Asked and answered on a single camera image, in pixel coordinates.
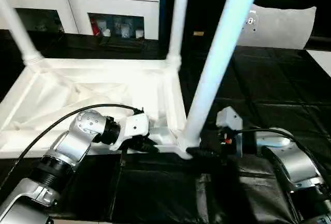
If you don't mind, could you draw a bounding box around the white plastic table top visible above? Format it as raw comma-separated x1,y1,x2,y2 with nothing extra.
0,57,205,160

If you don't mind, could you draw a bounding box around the white plastic table leg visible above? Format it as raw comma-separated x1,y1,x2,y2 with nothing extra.
180,0,265,155
0,0,45,66
166,0,192,71

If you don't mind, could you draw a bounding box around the black work mat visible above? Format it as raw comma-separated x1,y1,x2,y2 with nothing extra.
0,28,331,224

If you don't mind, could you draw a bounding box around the white flat panel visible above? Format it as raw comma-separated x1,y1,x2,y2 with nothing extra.
306,50,331,78

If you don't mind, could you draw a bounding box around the grey printed cushion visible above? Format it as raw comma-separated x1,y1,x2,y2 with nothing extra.
234,3,318,51

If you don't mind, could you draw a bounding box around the black sofa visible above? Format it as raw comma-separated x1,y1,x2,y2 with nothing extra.
159,0,331,50

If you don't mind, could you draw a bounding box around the white glass-door cabinet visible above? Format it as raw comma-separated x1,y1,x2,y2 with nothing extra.
0,0,163,40

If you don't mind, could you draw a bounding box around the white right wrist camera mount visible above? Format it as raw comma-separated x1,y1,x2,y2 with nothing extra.
215,106,246,158

